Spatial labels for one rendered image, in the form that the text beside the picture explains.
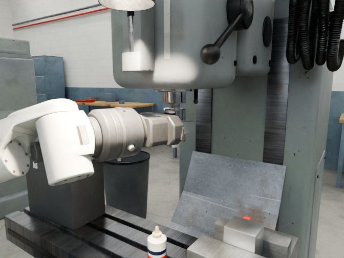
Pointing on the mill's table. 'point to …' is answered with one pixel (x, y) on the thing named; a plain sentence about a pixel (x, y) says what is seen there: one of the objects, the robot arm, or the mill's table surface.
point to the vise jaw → (216, 250)
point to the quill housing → (180, 47)
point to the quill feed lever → (246, 20)
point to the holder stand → (66, 196)
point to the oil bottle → (156, 244)
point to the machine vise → (289, 252)
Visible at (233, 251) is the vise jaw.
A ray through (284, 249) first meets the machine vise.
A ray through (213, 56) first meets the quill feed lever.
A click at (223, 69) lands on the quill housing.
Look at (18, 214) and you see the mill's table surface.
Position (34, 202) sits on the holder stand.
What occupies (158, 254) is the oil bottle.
